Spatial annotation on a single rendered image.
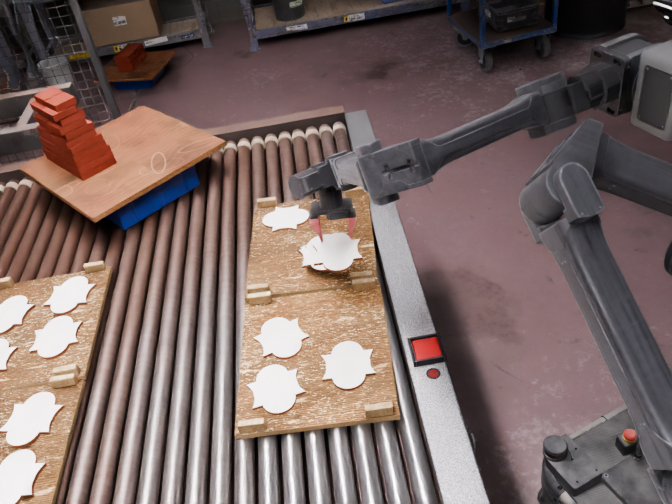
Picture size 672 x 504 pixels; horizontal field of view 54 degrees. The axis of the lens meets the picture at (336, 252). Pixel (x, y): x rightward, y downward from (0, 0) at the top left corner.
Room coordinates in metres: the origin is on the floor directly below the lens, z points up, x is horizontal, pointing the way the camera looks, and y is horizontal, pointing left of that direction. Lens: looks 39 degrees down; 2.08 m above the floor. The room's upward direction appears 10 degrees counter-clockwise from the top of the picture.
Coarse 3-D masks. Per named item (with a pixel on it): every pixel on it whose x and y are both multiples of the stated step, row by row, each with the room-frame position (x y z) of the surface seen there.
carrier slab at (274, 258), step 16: (256, 208) 1.69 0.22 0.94; (272, 208) 1.67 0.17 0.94; (304, 208) 1.64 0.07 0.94; (368, 208) 1.58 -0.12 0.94; (256, 224) 1.60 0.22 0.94; (304, 224) 1.56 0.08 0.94; (336, 224) 1.54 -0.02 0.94; (368, 224) 1.51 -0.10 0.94; (256, 240) 1.53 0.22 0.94; (272, 240) 1.51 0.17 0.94; (288, 240) 1.50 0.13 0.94; (304, 240) 1.49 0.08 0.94; (368, 240) 1.44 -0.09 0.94; (256, 256) 1.45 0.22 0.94; (272, 256) 1.44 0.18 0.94; (288, 256) 1.43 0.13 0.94; (368, 256) 1.37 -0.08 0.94; (256, 272) 1.39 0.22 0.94; (272, 272) 1.37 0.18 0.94; (288, 272) 1.36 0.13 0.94; (304, 272) 1.35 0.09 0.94; (320, 272) 1.34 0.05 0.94; (352, 272) 1.32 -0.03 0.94; (272, 288) 1.31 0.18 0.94; (288, 288) 1.30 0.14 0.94; (304, 288) 1.29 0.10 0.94; (320, 288) 1.28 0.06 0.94; (336, 288) 1.27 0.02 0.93
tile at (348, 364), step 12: (336, 348) 1.05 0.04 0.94; (348, 348) 1.05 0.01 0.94; (360, 348) 1.04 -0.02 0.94; (324, 360) 1.03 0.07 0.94; (336, 360) 1.02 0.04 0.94; (348, 360) 1.01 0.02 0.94; (360, 360) 1.01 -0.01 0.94; (336, 372) 0.98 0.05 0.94; (348, 372) 0.98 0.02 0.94; (360, 372) 0.97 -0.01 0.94; (372, 372) 0.96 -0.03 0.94; (336, 384) 0.95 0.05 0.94; (348, 384) 0.94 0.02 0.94; (360, 384) 0.94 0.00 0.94
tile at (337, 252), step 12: (324, 240) 1.31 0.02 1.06; (336, 240) 1.31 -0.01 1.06; (348, 240) 1.30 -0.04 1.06; (360, 240) 1.30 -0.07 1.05; (324, 252) 1.27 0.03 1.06; (336, 252) 1.26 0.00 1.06; (348, 252) 1.25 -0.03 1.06; (324, 264) 1.23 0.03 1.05; (336, 264) 1.22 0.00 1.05; (348, 264) 1.21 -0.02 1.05
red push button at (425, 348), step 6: (414, 342) 1.04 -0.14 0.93; (420, 342) 1.04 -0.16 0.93; (426, 342) 1.04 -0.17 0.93; (432, 342) 1.03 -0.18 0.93; (438, 342) 1.03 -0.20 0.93; (414, 348) 1.03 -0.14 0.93; (420, 348) 1.02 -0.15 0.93; (426, 348) 1.02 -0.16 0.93; (432, 348) 1.02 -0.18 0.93; (438, 348) 1.01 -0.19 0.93; (420, 354) 1.01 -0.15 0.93; (426, 354) 1.00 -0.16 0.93; (432, 354) 1.00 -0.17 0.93; (438, 354) 1.00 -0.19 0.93
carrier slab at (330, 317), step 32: (352, 288) 1.26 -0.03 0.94; (256, 320) 1.20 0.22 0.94; (288, 320) 1.18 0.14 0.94; (320, 320) 1.16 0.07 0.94; (352, 320) 1.14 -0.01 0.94; (384, 320) 1.12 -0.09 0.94; (256, 352) 1.09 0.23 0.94; (320, 352) 1.06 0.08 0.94; (384, 352) 1.02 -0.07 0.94; (320, 384) 0.96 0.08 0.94; (384, 384) 0.93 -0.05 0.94; (256, 416) 0.91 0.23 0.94; (288, 416) 0.89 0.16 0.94; (320, 416) 0.88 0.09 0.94; (352, 416) 0.86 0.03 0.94; (384, 416) 0.85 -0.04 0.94
